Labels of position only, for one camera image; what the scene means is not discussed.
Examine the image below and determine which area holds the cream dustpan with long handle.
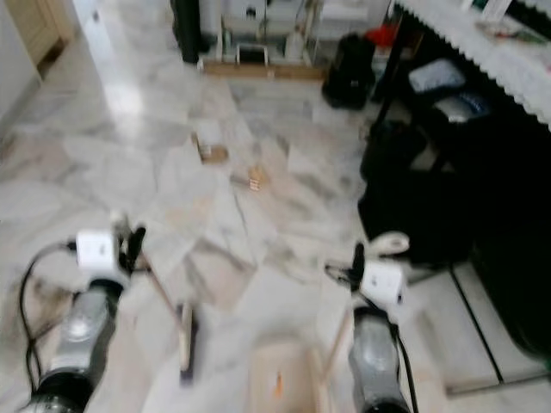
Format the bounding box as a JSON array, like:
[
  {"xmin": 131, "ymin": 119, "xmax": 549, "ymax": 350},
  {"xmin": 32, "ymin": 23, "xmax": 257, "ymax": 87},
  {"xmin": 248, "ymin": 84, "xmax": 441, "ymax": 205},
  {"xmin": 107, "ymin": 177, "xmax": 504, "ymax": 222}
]
[{"xmin": 245, "ymin": 232, "xmax": 410, "ymax": 413}]

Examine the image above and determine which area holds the large black bag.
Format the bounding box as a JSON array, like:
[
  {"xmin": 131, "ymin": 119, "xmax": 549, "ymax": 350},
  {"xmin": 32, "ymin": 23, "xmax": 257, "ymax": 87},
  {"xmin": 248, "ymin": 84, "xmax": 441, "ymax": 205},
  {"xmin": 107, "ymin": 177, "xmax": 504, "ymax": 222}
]
[{"xmin": 360, "ymin": 56, "xmax": 551, "ymax": 362}]

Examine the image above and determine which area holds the white panel with black lines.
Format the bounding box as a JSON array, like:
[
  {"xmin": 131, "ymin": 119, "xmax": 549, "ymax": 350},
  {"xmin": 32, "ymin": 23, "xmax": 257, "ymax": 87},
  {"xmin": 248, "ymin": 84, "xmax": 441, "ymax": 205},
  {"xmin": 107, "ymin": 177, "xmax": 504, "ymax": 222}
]
[{"xmin": 405, "ymin": 262, "xmax": 551, "ymax": 392}]

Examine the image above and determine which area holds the small brown cardboard box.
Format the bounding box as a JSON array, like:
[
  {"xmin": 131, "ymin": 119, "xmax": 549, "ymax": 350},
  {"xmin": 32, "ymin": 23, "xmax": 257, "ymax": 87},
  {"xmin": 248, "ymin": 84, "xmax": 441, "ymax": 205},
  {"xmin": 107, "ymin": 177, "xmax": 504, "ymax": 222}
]
[{"xmin": 192, "ymin": 129, "xmax": 229, "ymax": 164}]

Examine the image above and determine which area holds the small flat cardboard piece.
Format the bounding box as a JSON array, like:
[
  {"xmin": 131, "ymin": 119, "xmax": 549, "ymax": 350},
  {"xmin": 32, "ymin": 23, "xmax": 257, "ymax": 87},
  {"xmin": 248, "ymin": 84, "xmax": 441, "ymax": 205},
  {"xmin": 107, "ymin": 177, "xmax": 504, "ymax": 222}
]
[{"xmin": 247, "ymin": 165, "xmax": 268, "ymax": 190}]

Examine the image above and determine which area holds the grey blue pouch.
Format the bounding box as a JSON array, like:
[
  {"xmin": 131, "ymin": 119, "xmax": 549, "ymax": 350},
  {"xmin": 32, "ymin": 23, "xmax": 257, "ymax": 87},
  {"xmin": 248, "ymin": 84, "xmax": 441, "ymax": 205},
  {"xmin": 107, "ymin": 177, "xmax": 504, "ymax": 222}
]
[{"xmin": 439, "ymin": 93, "xmax": 492, "ymax": 123}]

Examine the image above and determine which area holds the black table leg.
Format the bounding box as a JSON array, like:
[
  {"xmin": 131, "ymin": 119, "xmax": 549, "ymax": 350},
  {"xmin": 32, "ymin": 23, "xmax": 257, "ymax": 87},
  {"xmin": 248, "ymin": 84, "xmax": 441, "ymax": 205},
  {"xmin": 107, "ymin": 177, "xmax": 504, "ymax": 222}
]
[{"xmin": 375, "ymin": 13, "xmax": 410, "ymax": 130}]

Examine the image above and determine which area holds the black backpack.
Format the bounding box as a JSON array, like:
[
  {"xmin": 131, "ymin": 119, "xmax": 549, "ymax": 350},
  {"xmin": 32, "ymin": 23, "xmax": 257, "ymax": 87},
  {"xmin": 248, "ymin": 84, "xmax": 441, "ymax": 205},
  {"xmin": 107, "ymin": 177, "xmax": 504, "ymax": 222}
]
[{"xmin": 321, "ymin": 33, "xmax": 378, "ymax": 110}]

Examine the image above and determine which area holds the white padded pouch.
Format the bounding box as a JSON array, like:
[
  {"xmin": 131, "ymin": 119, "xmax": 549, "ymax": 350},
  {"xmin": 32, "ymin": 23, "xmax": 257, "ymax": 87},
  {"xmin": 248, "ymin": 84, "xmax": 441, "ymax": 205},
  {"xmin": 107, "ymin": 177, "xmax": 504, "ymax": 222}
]
[{"xmin": 409, "ymin": 59, "xmax": 467, "ymax": 94}]

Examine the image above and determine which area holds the wooden base plank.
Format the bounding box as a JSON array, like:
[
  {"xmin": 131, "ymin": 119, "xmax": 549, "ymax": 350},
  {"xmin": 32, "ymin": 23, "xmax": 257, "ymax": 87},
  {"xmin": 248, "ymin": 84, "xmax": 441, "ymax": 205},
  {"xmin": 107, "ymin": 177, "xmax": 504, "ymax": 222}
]
[{"xmin": 202, "ymin": 59, "xmax": 328, "ymax": 83}]

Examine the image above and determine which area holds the cream louvered door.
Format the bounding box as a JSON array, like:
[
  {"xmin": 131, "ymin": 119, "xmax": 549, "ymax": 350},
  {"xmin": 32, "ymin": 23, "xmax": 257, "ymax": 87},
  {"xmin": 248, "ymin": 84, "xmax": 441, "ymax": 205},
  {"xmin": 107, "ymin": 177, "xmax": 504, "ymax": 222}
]
[{"xmin": 13, "ymin": 0, "xmax": 78, "ymax": 74}]

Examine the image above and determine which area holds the white lace tablecloth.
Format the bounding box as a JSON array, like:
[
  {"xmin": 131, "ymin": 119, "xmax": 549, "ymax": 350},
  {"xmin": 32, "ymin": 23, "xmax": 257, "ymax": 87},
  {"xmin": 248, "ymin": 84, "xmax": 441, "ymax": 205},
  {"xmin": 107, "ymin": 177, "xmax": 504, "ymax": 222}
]
[{"xmin": 392, "ymin": 0, "xmax": 551, "ymax": 130}]

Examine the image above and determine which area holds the colourful magazine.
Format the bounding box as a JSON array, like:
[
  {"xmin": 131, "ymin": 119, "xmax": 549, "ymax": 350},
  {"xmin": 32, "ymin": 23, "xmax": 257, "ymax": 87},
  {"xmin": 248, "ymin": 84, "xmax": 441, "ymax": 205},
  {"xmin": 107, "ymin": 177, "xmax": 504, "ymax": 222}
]
[{"xmin": 478, "ymin": 19, "xmax": 551, "ymax": 44}]

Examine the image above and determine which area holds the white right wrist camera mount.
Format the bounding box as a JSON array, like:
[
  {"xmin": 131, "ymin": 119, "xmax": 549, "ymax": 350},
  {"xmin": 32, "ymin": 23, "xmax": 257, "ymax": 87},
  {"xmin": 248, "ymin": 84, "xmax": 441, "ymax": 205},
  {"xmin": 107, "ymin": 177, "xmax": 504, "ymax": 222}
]
[{"xmin": 362, "ymin": 258, "xmax": 407, "ymax": 309}]

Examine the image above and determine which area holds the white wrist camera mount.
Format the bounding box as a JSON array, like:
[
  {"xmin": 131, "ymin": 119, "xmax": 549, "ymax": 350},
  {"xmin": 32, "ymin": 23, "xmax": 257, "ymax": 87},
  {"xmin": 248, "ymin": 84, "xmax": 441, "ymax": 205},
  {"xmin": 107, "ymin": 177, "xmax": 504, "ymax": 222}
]
[
  {"xmin": 76, "ymin": 229, "xmax": 123, "ymax": 280},
  {"xmin": 362, "ymin": 258, "xmax": 407, "ymax": 309}
]

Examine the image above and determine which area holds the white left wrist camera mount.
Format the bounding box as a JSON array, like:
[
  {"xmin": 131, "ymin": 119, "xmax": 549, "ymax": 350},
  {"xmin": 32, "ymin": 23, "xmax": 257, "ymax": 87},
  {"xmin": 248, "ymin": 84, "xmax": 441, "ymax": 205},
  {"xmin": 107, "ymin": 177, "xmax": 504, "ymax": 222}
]
[{"xmin": 76, "ymin": 229, "xmax": 123, "ymax": 280}]

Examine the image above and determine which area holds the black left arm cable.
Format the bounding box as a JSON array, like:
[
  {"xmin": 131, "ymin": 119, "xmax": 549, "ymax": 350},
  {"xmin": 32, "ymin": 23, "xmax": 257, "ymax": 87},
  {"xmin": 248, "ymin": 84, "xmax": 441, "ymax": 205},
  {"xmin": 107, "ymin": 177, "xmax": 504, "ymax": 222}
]
[{"xmin": 19, "ymin": 243, "xmax": 78, "ymax": 388}]

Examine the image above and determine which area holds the black screen with white frame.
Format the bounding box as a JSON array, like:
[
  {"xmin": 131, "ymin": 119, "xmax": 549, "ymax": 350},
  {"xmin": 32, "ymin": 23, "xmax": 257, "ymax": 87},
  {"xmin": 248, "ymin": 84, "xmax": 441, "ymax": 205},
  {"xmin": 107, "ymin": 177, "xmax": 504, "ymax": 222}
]
[{"xmin": 237, "ymin": 43, "xmax": 269, "ymax": 67}]

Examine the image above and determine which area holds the white metal shelf frame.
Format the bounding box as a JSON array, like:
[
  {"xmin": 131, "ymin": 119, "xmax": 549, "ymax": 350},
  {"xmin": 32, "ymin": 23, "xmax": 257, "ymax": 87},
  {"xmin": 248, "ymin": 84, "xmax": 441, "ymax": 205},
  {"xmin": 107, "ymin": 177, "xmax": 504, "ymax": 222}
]
[{"xmin": 215, "ymin": 0, "xmax": 393, "ymax": 65}]

